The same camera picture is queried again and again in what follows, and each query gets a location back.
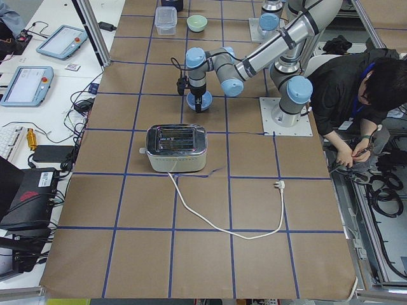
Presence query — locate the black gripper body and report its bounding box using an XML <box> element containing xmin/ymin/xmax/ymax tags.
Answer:
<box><xmin>176</xmin><ymin>76</ymin><xmax>206</xmax><ymax>98</ymax></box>

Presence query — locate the black power adapter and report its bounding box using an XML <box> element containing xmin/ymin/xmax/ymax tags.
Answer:
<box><xmin>32</xmin><ymin>145</ymin><xmax>74</xmax><ymax>163</ymax></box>

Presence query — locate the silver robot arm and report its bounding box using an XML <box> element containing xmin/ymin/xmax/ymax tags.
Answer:
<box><xmin>258</xmin><ymin>0</ymin><xmax>284</xmax><ymax>39</ymax></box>
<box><xmin>176</xmin><ymin>0</ymin><xmax>342</xmax><ymax>113</ymax></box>

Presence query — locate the white toaster power cable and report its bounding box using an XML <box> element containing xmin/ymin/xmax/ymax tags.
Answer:
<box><xmin>167</xmin><ymin>171</ymin><xmax>286</xmax><ymax>240</ymax></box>

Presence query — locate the white keyboard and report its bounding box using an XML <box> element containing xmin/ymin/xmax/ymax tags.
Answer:
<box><xmin>1</xmin><ymin>126</ymin><xmax>27</xmax><ymax>162</ymax></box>

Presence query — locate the blue teach pendant near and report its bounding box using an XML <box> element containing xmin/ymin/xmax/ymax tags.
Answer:
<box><xmin>1</xmin><ymin>66</ymin><xmax>54</xmax><ymax>107</ymax></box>

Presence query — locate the aluminium frame post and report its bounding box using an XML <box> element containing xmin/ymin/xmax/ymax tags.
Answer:
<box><xmin>71</xmin><ymin>0</ymin><xmax>111</xmax><ymax>68</ymax></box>

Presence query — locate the green bowl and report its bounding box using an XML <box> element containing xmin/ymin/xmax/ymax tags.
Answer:
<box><xmin>186</xmin><ymin>15</ymin><xmax>208</xmax><ymax>32</ymax></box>

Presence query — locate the dark blue saucepan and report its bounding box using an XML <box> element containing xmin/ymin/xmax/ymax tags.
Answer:
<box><xmin>161</xmin><ymin>0</ymin><xmax>184</xmax><ymax>12</ymax></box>

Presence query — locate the clear plastic container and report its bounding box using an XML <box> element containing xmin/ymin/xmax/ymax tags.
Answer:
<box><xmin>155</xmin><ymin>6</ymin><xmax>177</xmax><ymax>36</ymax></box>

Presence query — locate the blue teach pendant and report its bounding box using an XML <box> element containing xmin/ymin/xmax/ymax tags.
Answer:
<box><xmin>36</xmin><ymin>25</ymin><xmax>88</xmax><ymax>60</ymax></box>
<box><xmin>1</xmin><ymin>66</ymin><xmax>54</xmax><ymax>107</ymax></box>

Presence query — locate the blue bowl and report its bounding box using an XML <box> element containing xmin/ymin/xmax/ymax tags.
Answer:
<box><xmin>186</xmin><ymin>91</ymin><xmax>212</xmax><ymax>112</ymax></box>

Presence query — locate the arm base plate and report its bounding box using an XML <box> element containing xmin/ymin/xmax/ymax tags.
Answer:
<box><xmin>249</xmin><ymin>14</ymin><xmax>286</xmax><ymax>43</ymax></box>
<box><xmin>259</xmin><ymin>97</ymin><xmax>313</xmax><ymax>137</ymax></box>

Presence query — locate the cream silver toaster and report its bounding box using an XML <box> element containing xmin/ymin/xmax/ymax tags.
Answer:
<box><xmin>139</xmin><ymin>124</ymin><xmax>207</xmax><ymax>173</ymax></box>

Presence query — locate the blue teach pendant far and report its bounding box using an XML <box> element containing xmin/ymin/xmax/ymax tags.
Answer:
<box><xmin>36</xmin><ymin>25</ymin><xmax>88</xmax><ymax>60</ymax></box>

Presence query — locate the person in black jacket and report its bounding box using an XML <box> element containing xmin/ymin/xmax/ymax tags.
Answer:
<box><xmin>308</xmin><ymin>48</ymin><xmax>406</xmax><ymax>173</ymax></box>

